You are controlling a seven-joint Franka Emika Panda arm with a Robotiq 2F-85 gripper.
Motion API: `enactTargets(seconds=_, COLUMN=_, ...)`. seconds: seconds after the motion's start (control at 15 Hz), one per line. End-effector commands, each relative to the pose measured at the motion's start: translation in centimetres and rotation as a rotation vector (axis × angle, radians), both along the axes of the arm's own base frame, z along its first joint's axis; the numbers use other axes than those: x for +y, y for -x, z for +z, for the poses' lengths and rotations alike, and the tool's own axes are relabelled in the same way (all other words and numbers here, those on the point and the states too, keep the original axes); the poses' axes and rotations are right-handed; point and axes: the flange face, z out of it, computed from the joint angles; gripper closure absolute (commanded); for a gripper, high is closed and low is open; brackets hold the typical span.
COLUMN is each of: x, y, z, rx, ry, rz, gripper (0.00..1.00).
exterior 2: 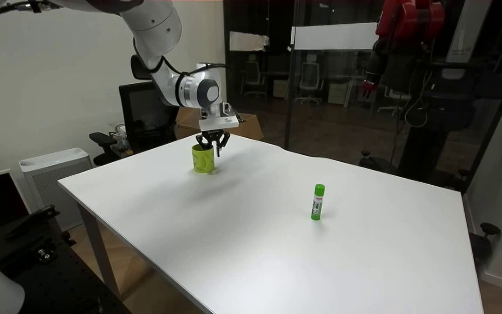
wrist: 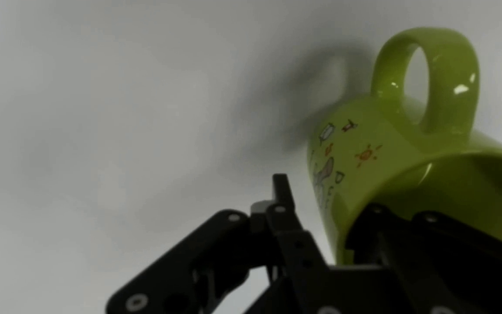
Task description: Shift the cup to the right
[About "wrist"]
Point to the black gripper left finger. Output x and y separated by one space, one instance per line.
287 254

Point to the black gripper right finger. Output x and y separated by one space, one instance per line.
437 261

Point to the lime green printed mug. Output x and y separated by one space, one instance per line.
391 157

